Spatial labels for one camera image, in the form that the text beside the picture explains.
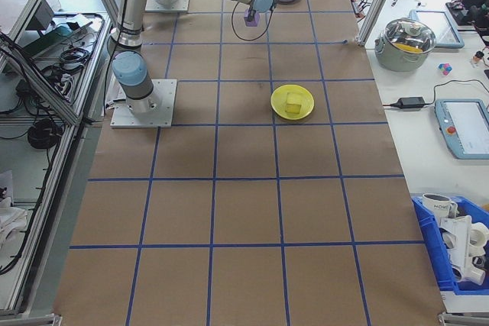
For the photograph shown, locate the yellow foam block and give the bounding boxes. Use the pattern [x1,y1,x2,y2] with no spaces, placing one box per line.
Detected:
[284,92,303,114]

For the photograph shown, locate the yellow plastic plate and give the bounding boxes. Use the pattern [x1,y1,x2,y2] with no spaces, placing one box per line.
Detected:
[270,83,316,121]

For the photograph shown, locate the glass pot lid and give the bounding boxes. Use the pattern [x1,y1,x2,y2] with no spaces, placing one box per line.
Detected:
[384,17,436,54]

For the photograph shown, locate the stainless steel pot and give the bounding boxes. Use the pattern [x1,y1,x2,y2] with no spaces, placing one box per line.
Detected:
[374,17,437,73]

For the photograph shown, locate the yellow item inside pot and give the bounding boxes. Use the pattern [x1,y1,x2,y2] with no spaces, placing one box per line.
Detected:
[393,42,425,55]

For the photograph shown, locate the black power adapter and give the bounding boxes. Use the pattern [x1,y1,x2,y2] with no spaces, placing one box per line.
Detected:
[397,96,427,109]

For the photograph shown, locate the green board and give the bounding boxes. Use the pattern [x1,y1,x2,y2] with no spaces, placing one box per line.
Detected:
[22,12,95,60]

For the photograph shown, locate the white power strip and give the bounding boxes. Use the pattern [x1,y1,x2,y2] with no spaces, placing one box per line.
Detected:
[53,73,77,94]

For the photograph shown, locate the grey metal box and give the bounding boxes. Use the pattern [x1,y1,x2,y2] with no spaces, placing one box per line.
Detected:
[26,0,57,31]

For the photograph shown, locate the white side table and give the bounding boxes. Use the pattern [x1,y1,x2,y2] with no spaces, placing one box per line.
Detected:
[338,0,489,314]

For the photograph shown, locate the dark sleeved person arm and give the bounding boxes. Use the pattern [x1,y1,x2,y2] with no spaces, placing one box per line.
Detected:
[456,0,489,35]

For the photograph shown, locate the white printed mug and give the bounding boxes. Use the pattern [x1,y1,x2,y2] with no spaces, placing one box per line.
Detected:
[421,192,458,224]

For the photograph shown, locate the blue storage bin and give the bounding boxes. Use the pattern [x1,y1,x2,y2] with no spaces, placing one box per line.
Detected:
[411,195,489,296]

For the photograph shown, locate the crumpled white cloth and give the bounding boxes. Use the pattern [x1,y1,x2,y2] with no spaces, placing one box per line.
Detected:
[0,169,30,254]

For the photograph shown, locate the white pipe fittings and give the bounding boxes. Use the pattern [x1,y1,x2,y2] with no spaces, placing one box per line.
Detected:
[439,215,489,285]

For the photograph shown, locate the aluminium profile bar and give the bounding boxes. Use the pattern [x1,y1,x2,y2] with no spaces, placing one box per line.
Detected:
[437,311,489,326]
[0,312,62,326]

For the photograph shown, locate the black camera cable loop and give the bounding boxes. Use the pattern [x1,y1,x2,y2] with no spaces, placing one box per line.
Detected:
[230,0,274,42]

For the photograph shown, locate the aluminium frame post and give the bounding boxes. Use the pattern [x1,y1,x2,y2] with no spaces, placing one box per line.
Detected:
[355,0,406,47]

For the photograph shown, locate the black cable bundle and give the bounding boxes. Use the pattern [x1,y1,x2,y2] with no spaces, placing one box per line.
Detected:
[26,118,62,151]

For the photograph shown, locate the V-shaped metal bar frame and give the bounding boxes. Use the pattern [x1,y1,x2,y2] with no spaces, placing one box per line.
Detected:
[0,0,133,318]

